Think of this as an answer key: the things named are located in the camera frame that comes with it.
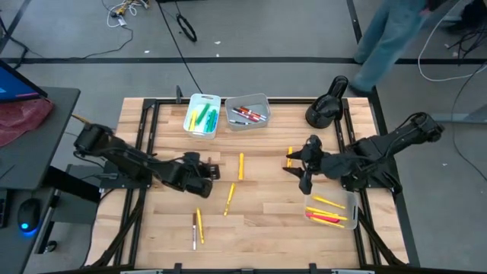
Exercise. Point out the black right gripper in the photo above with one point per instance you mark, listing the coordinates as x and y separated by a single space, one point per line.
317 160

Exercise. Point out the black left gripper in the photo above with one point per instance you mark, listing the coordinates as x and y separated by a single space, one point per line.
190 173

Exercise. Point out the yellow highlighter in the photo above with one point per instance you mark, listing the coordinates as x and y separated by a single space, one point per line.
193 120
240 166
290 152

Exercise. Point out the blue highlighter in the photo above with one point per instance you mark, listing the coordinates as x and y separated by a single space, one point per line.
215 122

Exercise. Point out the green highlighter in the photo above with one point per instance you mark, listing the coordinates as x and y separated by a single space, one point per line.
202 113
210 122

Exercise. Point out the thin red pen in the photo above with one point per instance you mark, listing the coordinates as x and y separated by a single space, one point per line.
323 218

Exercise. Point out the red white marker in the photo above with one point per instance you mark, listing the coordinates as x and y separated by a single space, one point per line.
247 115

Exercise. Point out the orange white marker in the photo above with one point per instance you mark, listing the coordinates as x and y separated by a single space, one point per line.
254 112

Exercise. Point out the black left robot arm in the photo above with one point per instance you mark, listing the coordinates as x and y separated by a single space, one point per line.
129 158

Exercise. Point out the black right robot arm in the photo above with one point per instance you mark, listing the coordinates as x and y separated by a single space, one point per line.
395 139

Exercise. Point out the clear plastic bin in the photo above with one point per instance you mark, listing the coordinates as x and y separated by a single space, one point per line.
342 196

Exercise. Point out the white plastic bin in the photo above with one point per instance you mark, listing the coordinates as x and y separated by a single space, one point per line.
207 99

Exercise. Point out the black support beam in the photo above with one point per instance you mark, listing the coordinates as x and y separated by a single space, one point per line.
76 188

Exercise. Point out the person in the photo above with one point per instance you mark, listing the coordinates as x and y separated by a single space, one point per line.
384 38

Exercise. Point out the grey table foot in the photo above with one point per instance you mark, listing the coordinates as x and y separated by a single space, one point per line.
456 117
456 22

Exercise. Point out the grey desk leg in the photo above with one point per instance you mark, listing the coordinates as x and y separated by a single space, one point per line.
47 224

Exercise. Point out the black computer mouse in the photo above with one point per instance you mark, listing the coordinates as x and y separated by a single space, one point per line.
28 213

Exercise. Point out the dark grey desk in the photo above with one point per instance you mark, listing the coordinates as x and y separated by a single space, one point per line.
23 171

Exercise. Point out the red cloth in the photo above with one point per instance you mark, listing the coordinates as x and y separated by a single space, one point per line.
23 118

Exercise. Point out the dark keyboard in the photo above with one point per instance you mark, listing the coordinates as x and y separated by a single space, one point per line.
3 209

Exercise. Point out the blue screen monitor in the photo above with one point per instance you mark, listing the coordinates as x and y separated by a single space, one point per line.
15 85

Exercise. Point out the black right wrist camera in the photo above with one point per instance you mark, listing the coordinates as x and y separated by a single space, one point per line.
305 184

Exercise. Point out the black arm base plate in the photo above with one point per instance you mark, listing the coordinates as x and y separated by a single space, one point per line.
114 184
341 185

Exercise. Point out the black frame bracket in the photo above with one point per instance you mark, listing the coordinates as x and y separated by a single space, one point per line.
313 268
177 268

